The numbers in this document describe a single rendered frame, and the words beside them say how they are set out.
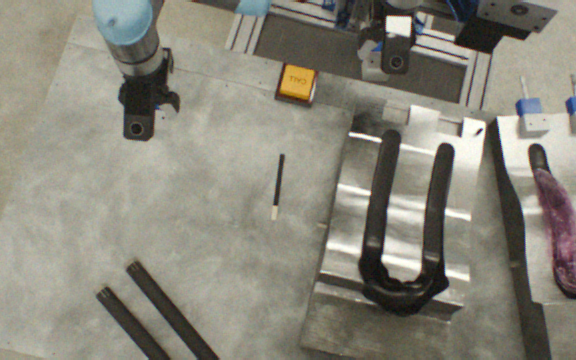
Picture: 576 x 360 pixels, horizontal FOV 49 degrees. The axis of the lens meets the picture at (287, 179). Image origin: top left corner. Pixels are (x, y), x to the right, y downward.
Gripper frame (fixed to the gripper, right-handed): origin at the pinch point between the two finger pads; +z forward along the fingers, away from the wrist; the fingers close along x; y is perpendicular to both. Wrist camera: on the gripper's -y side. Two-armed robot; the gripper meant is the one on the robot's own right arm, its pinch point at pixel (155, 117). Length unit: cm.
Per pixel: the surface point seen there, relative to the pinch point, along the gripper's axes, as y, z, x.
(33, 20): 68, 95, 66
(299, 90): 13.1, 11.2, -26.2
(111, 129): 2.2, 15.0, 11.6
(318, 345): -38, 9, -33
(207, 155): -1.6, 15.0, -8.6
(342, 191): -9.0, 6.5, -35.7
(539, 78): 65, 95, -115
